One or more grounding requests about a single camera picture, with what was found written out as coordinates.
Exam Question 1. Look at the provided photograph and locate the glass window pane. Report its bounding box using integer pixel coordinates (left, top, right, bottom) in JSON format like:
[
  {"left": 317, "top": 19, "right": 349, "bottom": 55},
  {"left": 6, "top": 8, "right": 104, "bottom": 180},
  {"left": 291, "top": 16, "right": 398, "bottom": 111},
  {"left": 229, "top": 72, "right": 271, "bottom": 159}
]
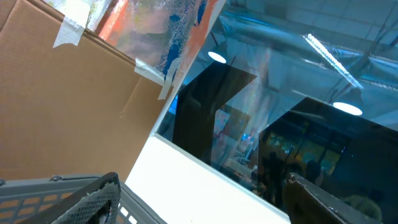
[{"left": 157, "top": 0, "right": 397, "bottom": 223}]

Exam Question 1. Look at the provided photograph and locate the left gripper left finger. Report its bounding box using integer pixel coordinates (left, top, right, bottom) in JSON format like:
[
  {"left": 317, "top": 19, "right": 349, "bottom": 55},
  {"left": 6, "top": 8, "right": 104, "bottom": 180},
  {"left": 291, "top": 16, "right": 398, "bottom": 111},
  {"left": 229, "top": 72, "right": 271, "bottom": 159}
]
[{"left": 20, "top": 172, "right": 121, "bottom": 224}]

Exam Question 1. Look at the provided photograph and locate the grey plastic shopping basket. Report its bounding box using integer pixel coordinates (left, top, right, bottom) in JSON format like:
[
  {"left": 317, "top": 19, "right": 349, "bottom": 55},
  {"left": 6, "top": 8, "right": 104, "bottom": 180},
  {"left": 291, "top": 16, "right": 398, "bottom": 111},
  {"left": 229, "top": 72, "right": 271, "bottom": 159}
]
[{"left": 1, "top": 175, "right": 166, "bottom": 224}]

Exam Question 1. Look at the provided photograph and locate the white window sill ledge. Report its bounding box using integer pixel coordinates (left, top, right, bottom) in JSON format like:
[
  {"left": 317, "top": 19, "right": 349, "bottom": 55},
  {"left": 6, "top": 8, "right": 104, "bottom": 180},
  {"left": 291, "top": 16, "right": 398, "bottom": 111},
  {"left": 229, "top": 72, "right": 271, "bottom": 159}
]
[{"left": 124, "top": 133, "right": 292, "bottom": 224}]

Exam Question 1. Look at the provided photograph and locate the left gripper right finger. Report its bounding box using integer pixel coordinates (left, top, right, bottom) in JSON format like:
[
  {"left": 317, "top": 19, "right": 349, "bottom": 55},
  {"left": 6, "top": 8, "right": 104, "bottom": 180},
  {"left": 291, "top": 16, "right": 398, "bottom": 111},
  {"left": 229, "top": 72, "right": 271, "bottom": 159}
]
[{"left": 282, "top": 172, "right": 379, "bottom": 224}]

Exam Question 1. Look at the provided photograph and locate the brown cardboard panel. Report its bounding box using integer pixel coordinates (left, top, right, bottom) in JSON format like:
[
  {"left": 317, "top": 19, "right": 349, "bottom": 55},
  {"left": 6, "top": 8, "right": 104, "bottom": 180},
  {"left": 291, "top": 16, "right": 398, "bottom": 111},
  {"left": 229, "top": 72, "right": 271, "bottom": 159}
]
[{"left": 1, "top": 0, "right": 164, "bottom": 180}]

